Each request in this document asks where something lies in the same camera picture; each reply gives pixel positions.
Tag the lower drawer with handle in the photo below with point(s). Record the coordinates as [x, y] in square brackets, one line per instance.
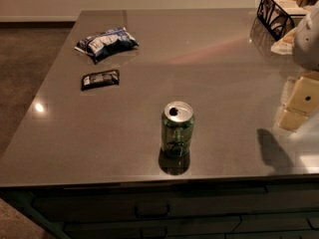
[222, 227]

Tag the black wire basket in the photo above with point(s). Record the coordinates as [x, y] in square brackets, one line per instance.
[277, 23]

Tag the upper drawer with handle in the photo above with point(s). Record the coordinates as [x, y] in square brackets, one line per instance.
[151, 205]

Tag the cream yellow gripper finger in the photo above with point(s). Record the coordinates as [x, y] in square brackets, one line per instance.
[299, 101]

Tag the drawer with handle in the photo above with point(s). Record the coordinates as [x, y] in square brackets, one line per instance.
[222, 227]
[151, 205]

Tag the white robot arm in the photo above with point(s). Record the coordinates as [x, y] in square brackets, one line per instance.
[305, 49]

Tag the black rxbar chocolate wrapper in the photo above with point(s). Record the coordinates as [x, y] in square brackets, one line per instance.
[100, 79]

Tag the blue white chip bag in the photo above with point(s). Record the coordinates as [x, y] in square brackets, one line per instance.
[103, 45]

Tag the green soda can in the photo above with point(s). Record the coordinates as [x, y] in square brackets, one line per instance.
[177, 122]

